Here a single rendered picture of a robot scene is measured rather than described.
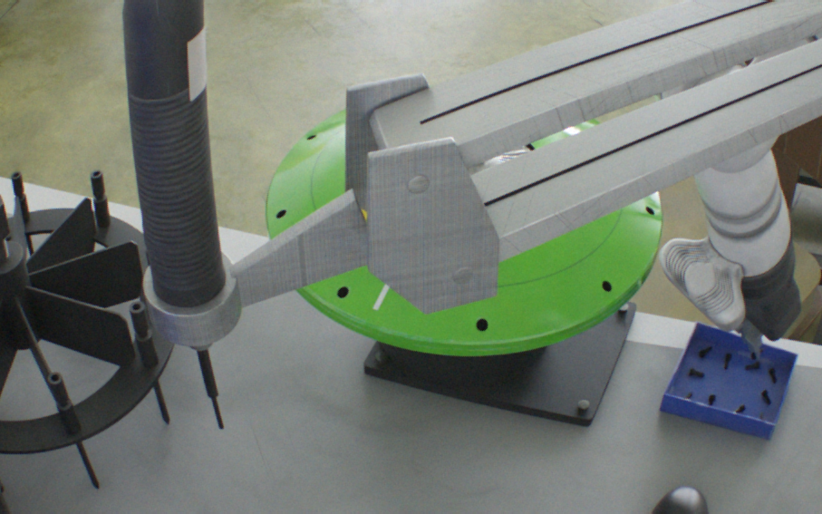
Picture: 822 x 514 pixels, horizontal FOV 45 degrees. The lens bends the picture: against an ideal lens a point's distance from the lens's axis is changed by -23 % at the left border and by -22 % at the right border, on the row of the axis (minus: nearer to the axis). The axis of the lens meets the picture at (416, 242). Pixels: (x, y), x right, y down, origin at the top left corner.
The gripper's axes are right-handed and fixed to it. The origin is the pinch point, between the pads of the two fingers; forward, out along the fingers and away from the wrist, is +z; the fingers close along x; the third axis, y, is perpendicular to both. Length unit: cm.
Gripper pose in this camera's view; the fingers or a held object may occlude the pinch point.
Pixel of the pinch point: (755, 355)
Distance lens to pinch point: 98.9
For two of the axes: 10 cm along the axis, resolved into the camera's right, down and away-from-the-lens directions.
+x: -5.6, -5.4, 6.3
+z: 3.9, 5.1, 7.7
